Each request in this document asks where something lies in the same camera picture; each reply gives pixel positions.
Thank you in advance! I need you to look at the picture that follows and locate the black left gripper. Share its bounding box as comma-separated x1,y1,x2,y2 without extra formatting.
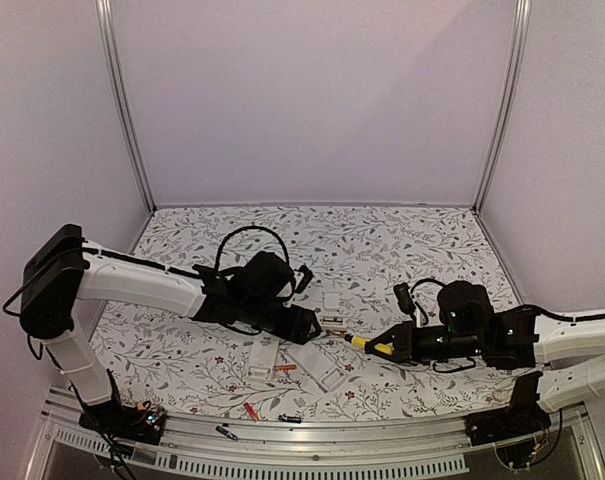
239,296,321,345

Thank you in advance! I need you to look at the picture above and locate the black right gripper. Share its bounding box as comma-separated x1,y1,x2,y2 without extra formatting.
365,320,485,366

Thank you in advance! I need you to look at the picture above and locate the white remote control with batteries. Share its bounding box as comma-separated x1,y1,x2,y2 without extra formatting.
319,315,347,330

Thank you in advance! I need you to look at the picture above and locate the small white battery cover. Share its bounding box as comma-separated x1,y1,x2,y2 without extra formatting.
323,292,340,311

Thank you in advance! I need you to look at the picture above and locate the yellow handled screwdriver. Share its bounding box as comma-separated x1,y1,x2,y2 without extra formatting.
344,334,393,355

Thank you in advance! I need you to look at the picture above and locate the white air conditioner remote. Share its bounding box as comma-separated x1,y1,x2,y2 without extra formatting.
245,335,279,383

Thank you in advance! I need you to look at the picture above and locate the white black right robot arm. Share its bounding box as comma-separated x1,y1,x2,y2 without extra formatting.
363,281,605,436

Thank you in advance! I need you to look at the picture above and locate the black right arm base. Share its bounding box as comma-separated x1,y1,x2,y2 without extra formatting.
464,403,551,446

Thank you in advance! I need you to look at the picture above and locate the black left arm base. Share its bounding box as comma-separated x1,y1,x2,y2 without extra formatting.
79,398,166,445

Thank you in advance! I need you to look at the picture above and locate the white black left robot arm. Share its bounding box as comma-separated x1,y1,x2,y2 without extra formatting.
2,224,321,434

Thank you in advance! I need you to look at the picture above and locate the orange loose battery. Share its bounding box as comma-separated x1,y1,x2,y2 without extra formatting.
275,364,297,372

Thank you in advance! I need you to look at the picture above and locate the floral patterned table mat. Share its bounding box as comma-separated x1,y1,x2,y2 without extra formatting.
91,206,516,422

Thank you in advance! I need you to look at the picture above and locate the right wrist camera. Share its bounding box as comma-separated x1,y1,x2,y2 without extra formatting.
393,282,428,327

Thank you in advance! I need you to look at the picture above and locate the dark battery on rail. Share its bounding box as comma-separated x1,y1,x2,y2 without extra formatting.
278,414,303,424

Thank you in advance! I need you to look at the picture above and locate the blue battery on rail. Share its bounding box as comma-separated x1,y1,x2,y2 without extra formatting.
215,425,239,441

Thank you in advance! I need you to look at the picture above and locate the aluminium front rail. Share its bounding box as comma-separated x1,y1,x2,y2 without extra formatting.
24,387,605,479

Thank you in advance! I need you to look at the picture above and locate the right aluminium frame post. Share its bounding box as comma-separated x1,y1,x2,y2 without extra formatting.
473,0,532,216

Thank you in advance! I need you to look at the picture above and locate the aluminium frame post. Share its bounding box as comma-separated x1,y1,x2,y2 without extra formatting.
473,0,532,216
95,0,157,215

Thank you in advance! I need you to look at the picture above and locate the left aluminium frame post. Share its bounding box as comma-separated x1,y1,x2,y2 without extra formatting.
95,0,157,215

